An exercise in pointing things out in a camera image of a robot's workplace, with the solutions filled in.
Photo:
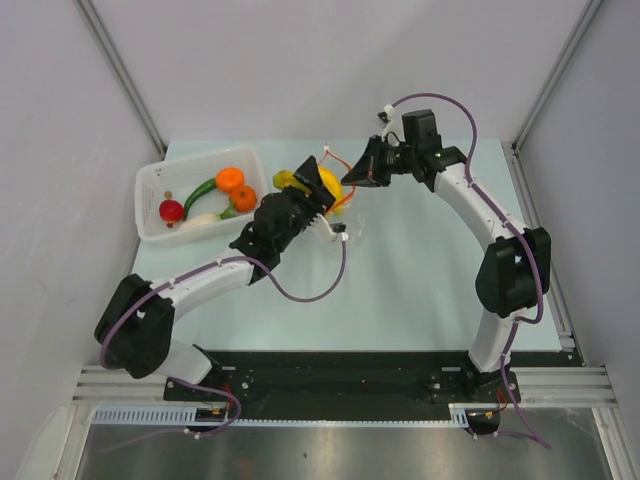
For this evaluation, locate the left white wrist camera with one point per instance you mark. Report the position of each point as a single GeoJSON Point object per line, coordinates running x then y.
{"type": "Point", "coordinates": [328, 232]}

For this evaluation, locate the white plastic basket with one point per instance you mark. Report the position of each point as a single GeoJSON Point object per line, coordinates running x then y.
{"type": "Point", "coordinates": [178, 201]}

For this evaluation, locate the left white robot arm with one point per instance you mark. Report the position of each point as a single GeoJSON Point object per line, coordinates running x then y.
{"type": "Point", "coordinates": [135, 331]}

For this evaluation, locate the white cable duct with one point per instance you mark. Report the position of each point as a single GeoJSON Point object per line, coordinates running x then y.
{"type": "Point", "coordinates": [176, 416]}

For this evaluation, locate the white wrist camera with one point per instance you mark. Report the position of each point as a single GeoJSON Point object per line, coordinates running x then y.
{"type": "Point", "coordinates": [328, 232]}
{"type": "Point", "coordinates": [390, 124]}

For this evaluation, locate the green toy chili pepper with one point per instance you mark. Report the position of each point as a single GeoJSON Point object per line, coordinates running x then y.
{"type": "Point", "coordinates": [203, 189]}

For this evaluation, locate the red toy apple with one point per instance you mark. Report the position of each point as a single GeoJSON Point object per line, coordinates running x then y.
{"type": "Point", "coordinates": [171, 211]}

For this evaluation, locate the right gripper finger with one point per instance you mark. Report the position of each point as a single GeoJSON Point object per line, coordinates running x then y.
{"type": "Point", "coordinates": [373, 155]}
{"type": "Point", "coordinates": [368, 172]}

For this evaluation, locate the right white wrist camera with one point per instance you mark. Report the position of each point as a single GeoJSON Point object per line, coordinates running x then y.
{"type": "Point", "coordinates": [390, 124]}

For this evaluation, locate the white toy radish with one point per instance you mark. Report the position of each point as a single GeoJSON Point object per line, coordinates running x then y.
{"type": "Point", "coordinates": [209, 218]}

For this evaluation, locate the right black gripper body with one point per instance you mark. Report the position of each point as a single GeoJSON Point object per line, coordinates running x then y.
{"type": "Point", "coordinates": [399, 159]}

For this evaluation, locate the orange toy pumpkin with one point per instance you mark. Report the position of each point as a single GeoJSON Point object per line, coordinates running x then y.
{"type": "Point", "coordinates": [243, 198]}

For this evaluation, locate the orange toy tangerine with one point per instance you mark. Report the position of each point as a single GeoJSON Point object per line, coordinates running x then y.
{"type": "Point", "coordinates": [229, 179]}

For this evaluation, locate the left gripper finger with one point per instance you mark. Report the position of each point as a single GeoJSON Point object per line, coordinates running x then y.
{"type": "Point", "coordinates": [306, 177]}
{"type": "Point", "coordinates": [317, 201]}

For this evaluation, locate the clear zip top bag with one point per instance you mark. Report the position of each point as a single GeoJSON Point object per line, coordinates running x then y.
{"type": "Point", "coordinates": [353, 217]}

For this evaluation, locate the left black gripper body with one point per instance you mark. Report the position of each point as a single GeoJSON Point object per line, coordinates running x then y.
{"type": "Point", "coordinates": [300, 215]}

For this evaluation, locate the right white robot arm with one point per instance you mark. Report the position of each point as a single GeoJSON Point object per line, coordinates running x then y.
{"type": "Point", "coordinates": [514, 274]}

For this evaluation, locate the yellow toy banana bunch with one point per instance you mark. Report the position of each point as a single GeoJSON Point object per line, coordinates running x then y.
{"type": "Point", "coordinates": [285, 178]}

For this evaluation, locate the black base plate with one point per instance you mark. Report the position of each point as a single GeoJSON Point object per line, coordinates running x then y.
{"type": "Point", "coordinates": [348, 386]}

